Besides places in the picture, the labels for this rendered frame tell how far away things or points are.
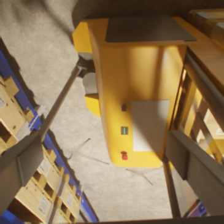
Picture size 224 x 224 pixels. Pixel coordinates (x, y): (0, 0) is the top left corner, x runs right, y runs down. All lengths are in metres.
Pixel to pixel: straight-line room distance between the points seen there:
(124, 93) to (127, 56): 0.17
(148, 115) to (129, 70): 0.25
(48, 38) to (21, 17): 0.26
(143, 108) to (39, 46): 1.27
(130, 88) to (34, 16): 1.21
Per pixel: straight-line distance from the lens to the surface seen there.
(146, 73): 0.71
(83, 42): 1.26
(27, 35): 1.80
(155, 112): 0.82
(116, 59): 0.68
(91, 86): 1.28
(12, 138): 1.66
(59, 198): 2.51
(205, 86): 0.56
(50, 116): 0.82
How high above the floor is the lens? 1.52
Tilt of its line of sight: 51 degrees down
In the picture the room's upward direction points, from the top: 173 degrees counter-clockwise
